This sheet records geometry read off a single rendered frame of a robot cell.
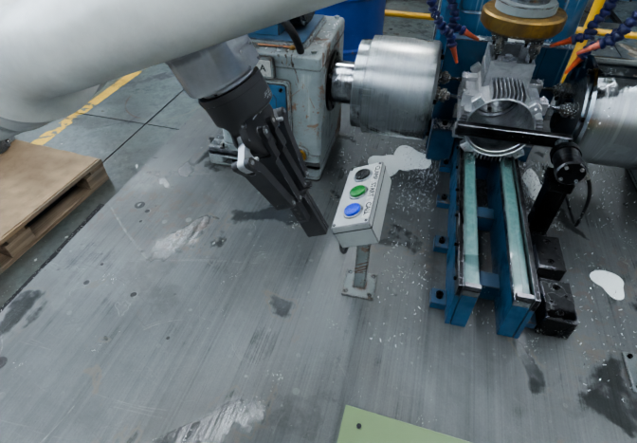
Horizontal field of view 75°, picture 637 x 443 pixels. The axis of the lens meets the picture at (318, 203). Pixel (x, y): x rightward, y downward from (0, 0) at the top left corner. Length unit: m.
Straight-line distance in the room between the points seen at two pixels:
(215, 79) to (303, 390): 0.57
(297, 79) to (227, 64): 0.61
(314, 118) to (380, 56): 0.22
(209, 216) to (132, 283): 0.25
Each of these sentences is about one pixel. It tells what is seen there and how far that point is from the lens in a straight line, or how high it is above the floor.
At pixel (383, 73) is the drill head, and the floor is 1.12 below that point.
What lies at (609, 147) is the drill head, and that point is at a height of 1.02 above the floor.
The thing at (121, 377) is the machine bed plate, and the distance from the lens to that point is 0.90.
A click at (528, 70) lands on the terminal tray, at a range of 1.12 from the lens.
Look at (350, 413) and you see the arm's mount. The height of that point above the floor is 0.83.
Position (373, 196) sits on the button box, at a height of 1.08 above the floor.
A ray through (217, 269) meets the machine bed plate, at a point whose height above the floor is 0.80.
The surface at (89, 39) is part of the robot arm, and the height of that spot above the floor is 1.47.
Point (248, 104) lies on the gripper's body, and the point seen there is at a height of 1.33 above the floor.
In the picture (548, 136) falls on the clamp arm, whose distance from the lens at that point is 1.09.
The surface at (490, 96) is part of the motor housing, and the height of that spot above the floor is 1.09.
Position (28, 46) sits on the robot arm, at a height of 1.47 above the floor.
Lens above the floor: 1.55
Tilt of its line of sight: 42 degrees down
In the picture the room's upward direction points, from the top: straight up
